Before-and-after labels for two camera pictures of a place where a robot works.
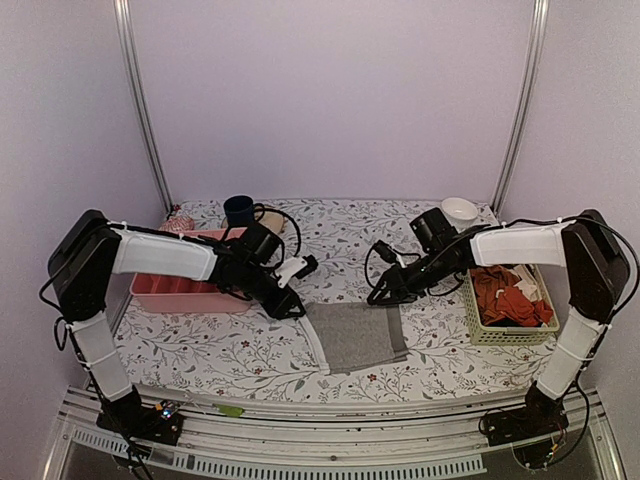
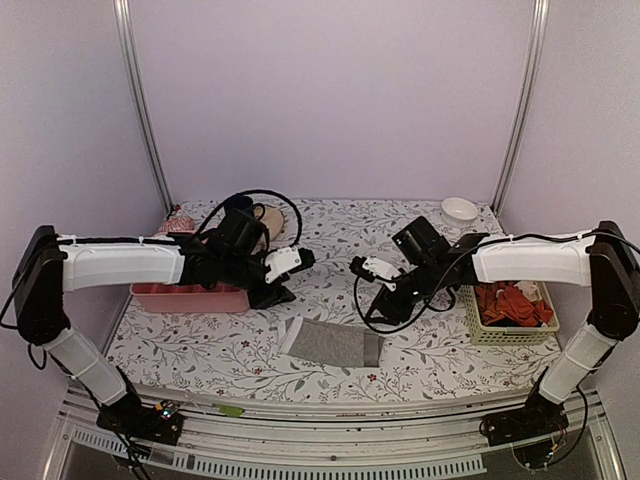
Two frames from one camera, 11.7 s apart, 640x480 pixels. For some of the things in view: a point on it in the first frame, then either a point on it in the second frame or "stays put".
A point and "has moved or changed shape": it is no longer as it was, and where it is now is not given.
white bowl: (460, 212) stays put
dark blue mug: (240, 210) stays put
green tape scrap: (229, 410) stays put
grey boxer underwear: (349, 336) has moved or changed shape
